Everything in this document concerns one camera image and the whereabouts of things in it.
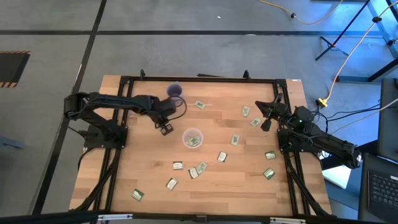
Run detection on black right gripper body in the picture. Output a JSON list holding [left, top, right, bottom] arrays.
[[272, 102, 295, 122]]

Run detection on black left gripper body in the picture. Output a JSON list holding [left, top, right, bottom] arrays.
[[154, 110, 177, 128]]

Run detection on clear plastic bowl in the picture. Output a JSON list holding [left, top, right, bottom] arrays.
[[182, 128, 205, 149]]

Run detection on lavender ceramic mug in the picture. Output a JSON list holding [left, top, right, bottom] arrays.
[[166, 82, 186, 108]]

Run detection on black laptop keyboard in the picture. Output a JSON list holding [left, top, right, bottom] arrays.
[[357, 152, 398, 223]]

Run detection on hazard striped floor hatch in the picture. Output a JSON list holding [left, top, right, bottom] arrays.
[[0, 50, 31, 88]]

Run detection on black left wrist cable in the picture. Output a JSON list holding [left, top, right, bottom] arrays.
[[167, 95, 188, 121]]

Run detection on black aluminium table frame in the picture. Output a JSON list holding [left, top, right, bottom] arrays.
[[70, 68, 333, 218]]

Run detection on silver rig bracket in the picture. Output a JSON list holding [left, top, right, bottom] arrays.
[[98, 213, 134, 222], [269, 217, 307, 224]]

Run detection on black stand frame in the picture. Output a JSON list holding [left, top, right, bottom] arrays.
[[315, 0, 398, 83]]

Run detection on black camera rig bar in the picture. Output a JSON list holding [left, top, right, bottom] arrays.
[[0, 210, 398, 224]]

